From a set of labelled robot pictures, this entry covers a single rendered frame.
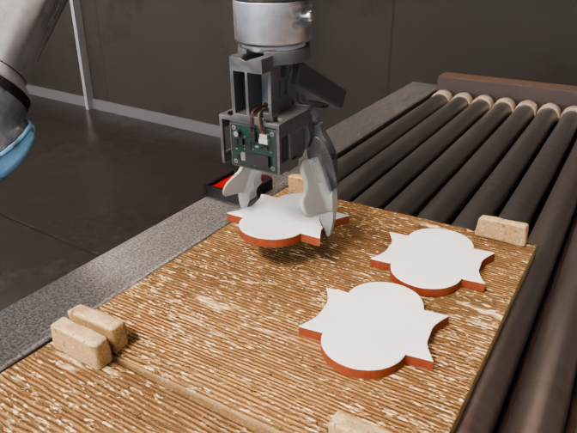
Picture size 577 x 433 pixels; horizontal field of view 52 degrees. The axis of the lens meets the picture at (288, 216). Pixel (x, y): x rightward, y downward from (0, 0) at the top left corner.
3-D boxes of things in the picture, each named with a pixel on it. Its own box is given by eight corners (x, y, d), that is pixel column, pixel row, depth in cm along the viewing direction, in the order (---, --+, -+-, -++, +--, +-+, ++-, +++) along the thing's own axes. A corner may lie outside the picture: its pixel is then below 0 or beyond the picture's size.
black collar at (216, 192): (203, 195, 89) (203, 185, 89) (233, 179, 95) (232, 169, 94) (245, 205, 86) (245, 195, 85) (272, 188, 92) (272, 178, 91)
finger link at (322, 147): (306, 198, 65) (275, 125, 63) (314, 192, 66) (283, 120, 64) (342, 189, 62) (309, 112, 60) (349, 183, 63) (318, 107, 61)
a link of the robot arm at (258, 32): (260, -9, 61) (331, -5, 57) (262, 37, 63) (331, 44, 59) (216, 0, 55) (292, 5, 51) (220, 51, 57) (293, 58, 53)
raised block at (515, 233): (473, 236, 73) (476, 216, 71) (477, 230, 74) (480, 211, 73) (524, 248, 70) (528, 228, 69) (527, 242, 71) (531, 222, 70)
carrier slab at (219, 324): (63, 344, 56) (60, 331, 55) (287, 196, 88) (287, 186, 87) (417, 512, 40) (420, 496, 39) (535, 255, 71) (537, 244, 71)
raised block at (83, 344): (52, 349, 53) (46, 324, 52) (69, 338, 54) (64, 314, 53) (98, 373, 50) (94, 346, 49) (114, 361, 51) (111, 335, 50)
